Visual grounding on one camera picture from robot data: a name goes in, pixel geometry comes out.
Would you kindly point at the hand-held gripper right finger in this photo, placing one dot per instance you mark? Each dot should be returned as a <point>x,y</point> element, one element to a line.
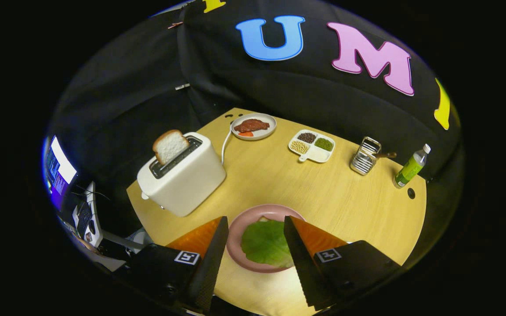
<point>305,267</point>

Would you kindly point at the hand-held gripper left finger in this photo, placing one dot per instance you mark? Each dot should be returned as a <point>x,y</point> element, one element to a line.
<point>211,267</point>

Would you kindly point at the green lettuce leaf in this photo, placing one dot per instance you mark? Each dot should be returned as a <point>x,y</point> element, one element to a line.
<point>264,243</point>

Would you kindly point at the toasted bread slice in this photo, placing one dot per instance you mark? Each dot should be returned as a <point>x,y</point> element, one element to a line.
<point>169,147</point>

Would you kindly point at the pink round plate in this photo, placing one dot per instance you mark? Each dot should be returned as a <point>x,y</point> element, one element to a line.
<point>235,237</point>

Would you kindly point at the white toaster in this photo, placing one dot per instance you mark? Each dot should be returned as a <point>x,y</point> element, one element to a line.
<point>187,184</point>

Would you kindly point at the white divided bean dish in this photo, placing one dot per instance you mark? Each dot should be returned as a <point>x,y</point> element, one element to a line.
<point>319,153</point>

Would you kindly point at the black desk grommet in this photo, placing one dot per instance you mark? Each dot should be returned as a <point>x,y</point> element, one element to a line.
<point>411,193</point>

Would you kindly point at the white and black device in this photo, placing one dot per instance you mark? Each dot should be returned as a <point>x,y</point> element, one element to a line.
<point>90,206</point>

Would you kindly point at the orange carrot slice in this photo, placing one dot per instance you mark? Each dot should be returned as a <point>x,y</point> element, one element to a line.
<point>246,134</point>

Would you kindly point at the round grey plate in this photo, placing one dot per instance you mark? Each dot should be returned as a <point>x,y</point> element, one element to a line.
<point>267,131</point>

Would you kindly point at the green label plastic bottle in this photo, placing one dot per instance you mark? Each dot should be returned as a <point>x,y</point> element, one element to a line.
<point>409,170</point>

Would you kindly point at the red meat slice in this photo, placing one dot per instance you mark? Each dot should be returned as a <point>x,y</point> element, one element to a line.
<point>251,125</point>

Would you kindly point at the computer monitor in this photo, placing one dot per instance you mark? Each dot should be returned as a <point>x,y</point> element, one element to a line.
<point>57,175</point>

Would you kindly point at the silver clip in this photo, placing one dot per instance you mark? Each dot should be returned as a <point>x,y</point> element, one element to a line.
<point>182,86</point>

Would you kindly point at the pink clip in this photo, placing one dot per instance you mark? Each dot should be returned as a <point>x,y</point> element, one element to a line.
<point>175,25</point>

